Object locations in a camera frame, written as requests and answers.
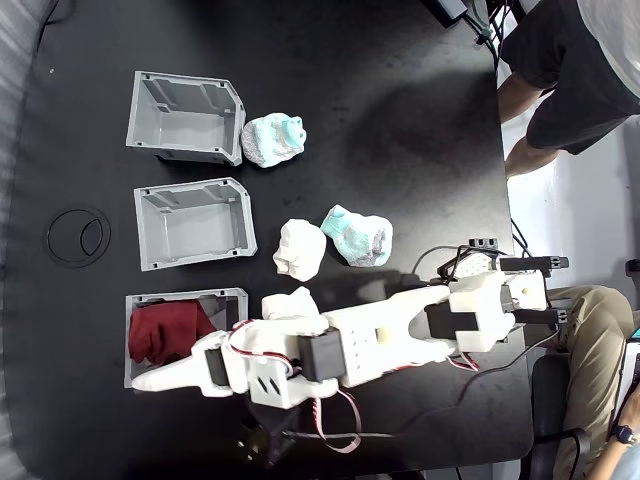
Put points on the grey plastic container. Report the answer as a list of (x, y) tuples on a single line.
[(195, 230), (235, 305), (180, 122)]

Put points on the teal grey white sock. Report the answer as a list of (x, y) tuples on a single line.
[(357, 240), (270, 140)]

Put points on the black office chair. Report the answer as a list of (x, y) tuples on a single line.
[(547, 400)]

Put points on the seated person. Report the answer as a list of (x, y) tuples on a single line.
[(595, 360)]

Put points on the dark wristwatch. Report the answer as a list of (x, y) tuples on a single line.
[(622, 433)]

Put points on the laptop at operator's side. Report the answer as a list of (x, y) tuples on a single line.
[(634, 360)]

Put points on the black folding chair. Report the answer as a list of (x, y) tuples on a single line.
[(497, 15)]

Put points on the standing person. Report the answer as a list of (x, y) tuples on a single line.
[(565, 60)]

